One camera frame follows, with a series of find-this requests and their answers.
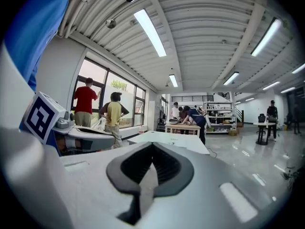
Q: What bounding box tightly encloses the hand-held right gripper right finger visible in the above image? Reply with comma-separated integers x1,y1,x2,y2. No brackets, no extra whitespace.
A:
139,141,283,229

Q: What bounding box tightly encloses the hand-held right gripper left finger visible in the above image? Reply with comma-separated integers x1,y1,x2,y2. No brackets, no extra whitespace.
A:
59,141,159,229

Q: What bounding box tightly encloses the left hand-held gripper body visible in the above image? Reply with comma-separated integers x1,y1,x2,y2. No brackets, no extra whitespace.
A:
22,91,116,156

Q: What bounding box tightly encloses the white rectangular table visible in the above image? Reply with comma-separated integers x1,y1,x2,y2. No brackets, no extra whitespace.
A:
127,130,211,155

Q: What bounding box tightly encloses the wooden work table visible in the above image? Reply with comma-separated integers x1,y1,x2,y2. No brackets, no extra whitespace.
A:
164,123,202,138

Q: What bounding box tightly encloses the metal shelf rack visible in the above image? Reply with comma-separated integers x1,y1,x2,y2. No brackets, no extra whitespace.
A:
203,101,238,135

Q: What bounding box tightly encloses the large black-framed window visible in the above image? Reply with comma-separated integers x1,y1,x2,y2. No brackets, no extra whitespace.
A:
71,57,147,129

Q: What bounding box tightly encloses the black cart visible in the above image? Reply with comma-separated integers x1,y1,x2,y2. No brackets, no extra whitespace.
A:
156,117,167,131

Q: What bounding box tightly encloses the person's blue shirt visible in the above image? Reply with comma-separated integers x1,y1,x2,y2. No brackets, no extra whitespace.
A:
4,0,76,92

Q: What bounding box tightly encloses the black staircase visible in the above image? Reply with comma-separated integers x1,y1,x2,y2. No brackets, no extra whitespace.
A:
234,92,245,126

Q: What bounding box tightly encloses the round white table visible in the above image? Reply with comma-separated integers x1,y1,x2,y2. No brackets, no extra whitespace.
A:
253,121,276,146

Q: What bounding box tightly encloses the black office chair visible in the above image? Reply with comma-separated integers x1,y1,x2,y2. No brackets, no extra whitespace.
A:
256,113,267,135

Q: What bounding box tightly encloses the black balcony railing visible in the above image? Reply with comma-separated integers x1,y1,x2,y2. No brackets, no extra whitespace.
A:
171,94,214,103

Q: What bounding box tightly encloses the black floor cable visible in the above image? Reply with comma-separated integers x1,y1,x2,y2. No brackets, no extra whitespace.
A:
206,146,218,158

